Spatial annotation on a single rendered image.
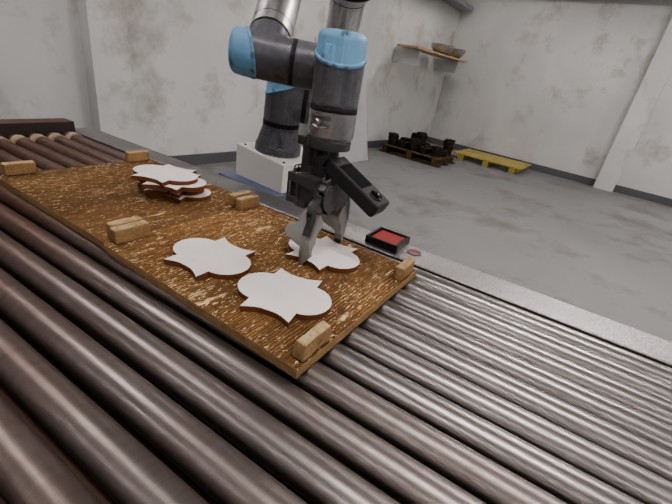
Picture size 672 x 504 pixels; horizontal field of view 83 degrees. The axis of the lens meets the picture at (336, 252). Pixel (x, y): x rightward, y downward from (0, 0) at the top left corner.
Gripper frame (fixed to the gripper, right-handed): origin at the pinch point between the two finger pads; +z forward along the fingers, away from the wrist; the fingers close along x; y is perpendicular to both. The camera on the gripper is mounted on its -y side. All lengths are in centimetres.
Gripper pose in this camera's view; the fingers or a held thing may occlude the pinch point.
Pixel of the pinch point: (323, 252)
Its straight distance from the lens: 69.6
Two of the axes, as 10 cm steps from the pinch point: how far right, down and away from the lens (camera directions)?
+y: -8.2, -3.6, 4.5
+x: -5.5, 2.9, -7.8
